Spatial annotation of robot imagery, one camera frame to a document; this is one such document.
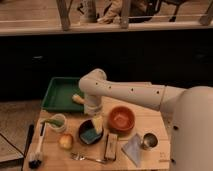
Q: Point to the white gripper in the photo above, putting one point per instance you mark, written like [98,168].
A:
[92,104]

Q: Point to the yellow sponge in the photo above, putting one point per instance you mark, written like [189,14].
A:
[97,122]

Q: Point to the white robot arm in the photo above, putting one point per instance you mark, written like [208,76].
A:
[191,144]

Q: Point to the dark purple bowl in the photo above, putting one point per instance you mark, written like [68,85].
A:
[87,133]

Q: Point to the orange bowl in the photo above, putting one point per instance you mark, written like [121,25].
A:
[121,119]

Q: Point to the yellow item in tray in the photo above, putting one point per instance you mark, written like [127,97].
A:
[77,99]

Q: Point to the green tray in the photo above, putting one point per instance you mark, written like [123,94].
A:
[58,97]

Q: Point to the wooden block eraser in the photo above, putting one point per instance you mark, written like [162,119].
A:
[111,145]

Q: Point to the yellow pear toy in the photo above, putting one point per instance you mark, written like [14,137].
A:
[66,141]

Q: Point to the metal fork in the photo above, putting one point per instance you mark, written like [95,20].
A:
[77,156]

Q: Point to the blue cloth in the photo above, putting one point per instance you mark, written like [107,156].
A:
[132,149]

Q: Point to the metal cup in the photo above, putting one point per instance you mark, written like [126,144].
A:
[149,141]

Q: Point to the wooden railing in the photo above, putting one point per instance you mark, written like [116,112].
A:
[43,17]

